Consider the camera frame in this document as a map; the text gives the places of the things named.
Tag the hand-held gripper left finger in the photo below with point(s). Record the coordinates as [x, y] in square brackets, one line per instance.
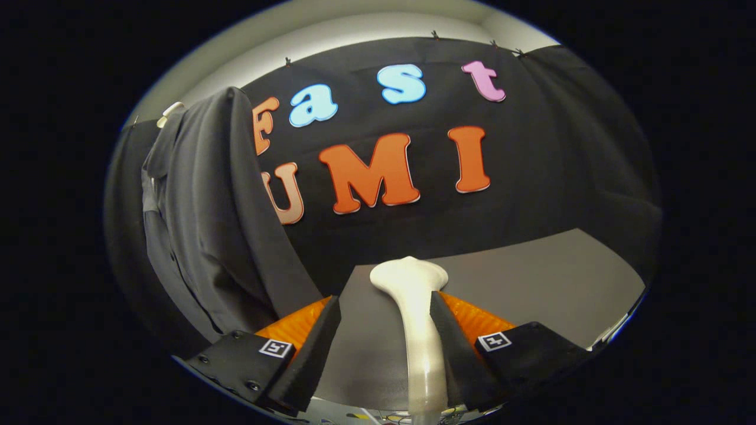
[313, 354]

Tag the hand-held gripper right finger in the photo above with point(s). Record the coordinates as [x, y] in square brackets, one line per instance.
[460, 360]

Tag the white garment steamer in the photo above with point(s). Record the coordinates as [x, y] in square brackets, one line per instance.
[413, 295]

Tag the dark grey button shirt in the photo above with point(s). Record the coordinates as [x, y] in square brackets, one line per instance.
[207, 206]

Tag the grey cabinet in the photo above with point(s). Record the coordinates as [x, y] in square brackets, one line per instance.
[531, 277]

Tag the black backdrop cloth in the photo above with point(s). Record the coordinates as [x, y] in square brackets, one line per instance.
[543, 177]

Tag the cream plastic hanger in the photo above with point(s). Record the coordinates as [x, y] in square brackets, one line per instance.
[170, 112]

